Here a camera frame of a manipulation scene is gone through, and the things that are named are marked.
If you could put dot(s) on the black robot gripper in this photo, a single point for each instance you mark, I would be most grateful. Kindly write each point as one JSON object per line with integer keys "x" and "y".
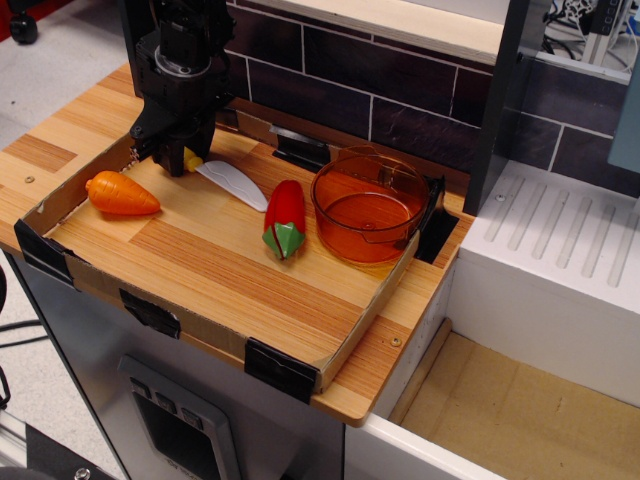
{"x": 184, "y": 76}

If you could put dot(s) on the yellow handled white toy knife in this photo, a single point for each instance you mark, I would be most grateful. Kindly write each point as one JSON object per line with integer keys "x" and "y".
{"x": 228, "y": 177}

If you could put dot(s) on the transparent orange plastic pot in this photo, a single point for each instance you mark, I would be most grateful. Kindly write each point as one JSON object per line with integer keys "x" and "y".
{"x": 367, "y": 205}

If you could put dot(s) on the orange plastic toy carrot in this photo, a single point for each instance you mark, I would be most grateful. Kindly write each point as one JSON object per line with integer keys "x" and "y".
{"x": 115, "y": 193}

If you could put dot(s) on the red green toy pepper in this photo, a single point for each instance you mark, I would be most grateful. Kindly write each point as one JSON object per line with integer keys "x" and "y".
{"x": 284, "y": 229}

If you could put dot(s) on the black office chair wheel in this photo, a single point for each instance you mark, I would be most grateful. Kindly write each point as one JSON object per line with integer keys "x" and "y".
{"x": 22, "y": 26}

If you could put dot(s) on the grey toy oven front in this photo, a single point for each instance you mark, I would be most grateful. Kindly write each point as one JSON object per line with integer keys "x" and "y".
{"x": 166, "y": 409}

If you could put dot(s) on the white toy sink unit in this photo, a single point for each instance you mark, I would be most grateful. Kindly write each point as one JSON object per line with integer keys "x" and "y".
{"x": 527, "y": 364}

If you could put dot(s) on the dark grey right post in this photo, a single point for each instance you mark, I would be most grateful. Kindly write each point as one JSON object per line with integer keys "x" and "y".
{"x": 520, "y": 43}

